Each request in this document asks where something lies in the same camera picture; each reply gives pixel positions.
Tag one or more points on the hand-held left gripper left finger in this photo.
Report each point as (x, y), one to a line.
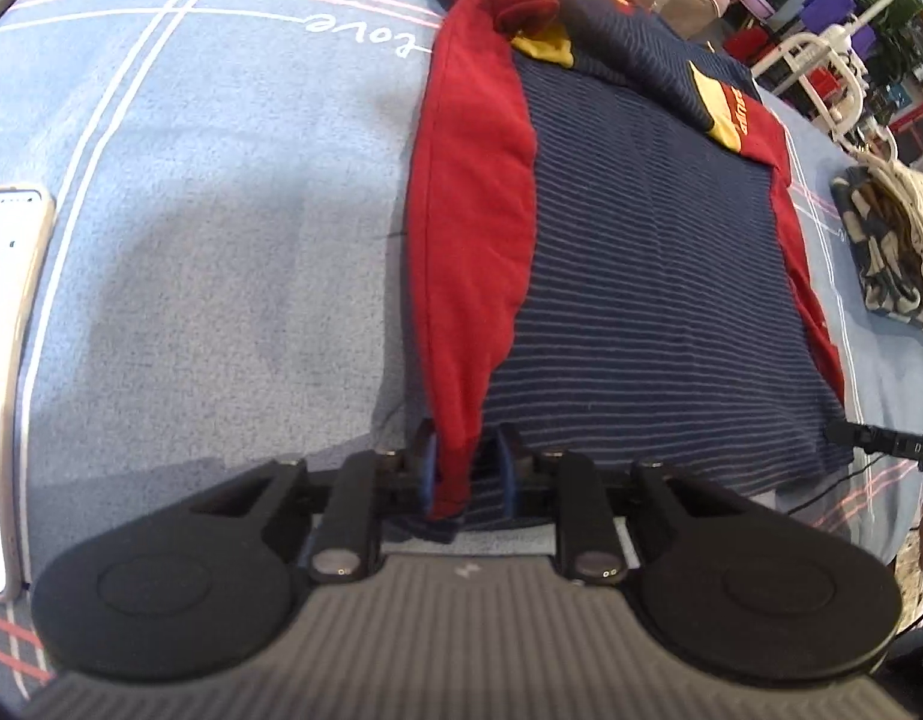
(429, 469)

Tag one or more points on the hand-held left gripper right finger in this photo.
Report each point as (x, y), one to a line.
(510, 469)

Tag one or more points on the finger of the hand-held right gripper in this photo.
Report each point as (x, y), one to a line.
(851, 435)

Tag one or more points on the navy striped red-panel shirt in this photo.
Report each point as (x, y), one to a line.
(619, 277)

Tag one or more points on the stack of folded clothes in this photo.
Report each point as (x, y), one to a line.
(893, 240)

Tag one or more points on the blue plaid bed sheet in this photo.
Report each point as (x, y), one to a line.
(206, 240)

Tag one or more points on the white metal rack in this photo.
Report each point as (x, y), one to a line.
(829, 67)

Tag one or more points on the white smartphone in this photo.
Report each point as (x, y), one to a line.
(11, 390)

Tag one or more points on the pink basin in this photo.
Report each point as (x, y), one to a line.
(755, 1)

